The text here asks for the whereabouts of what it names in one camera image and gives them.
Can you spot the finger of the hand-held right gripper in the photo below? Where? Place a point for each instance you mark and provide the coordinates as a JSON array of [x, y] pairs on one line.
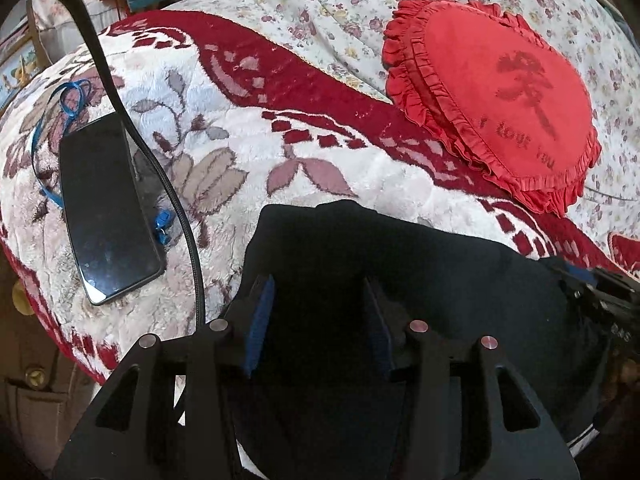
[[575, 272]]

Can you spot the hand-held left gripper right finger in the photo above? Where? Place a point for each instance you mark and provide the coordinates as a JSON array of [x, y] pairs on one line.
[[375, 310]]

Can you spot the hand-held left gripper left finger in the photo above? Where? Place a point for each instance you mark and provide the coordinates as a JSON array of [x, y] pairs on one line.
[[261, 310]]

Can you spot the black pants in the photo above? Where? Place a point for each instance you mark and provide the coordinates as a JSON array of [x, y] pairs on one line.
[[320, 250]]

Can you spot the red and white plush blanket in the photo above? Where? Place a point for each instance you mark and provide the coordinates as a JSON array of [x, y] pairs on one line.
[[260, 135]]

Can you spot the black smartphone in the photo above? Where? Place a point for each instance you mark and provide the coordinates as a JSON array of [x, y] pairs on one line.
[[107, 210]]

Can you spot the red heart-shaped ruffled pillow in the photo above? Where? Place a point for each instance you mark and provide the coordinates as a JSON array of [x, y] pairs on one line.
[[500, 95]]

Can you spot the brown wooden cabinet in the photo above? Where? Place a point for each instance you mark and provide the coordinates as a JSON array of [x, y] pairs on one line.
[[35, 410]]

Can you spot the floral bedsheet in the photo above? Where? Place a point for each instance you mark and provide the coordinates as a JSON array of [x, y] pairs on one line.
[[340, 0]]

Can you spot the colourful picture box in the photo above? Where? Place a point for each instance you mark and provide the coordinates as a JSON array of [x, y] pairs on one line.
[[15, 70]]

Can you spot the beige cushion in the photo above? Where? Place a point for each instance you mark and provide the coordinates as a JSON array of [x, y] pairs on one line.
[[57, 30]]

